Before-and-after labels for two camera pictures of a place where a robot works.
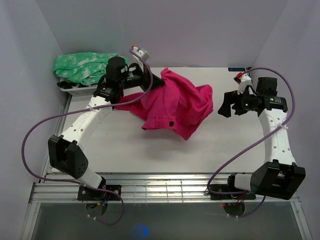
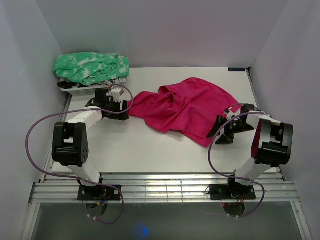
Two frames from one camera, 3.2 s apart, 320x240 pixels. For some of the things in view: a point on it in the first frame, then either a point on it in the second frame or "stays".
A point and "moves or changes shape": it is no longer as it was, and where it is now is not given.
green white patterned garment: x=87 y=68 stays
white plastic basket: x=80 y=90 stays
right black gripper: x=230 y=98 -> x=224 y=139
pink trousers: x=174 y=107 moves or changes shape
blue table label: x=236 y=69 stays
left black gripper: x=145 y=77 -> x=120 y=117
